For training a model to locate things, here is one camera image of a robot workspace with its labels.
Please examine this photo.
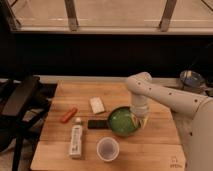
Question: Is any black office chair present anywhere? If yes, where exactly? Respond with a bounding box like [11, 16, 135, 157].
[0, 76, 51, 171]

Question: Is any green ceramic bowl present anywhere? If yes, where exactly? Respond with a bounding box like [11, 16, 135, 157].
[107, 106, 138, 137]

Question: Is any white sponge block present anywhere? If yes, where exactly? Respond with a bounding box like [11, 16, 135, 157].
[90, 97, 105, 114]

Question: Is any white plastic bottle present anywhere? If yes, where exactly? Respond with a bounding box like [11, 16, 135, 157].
[69, 117, 83, 159]

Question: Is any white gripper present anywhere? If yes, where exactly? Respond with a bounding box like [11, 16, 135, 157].
[130, 96, 149, 129]

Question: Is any clear plastic cup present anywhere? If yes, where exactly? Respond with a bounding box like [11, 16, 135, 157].
[96, 137, 120, 162]

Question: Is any metal pot with lid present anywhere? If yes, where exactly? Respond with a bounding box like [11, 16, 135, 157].
[180, 70, 204, 94]

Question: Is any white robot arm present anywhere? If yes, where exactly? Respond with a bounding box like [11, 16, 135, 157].
[126, 72, 213, 171]

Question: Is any orange carrot toy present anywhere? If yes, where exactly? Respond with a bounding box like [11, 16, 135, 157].
[60, 107, 78, 123]

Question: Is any black rectangular block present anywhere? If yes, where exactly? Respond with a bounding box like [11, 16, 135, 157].
[88, 120, 108, 129]

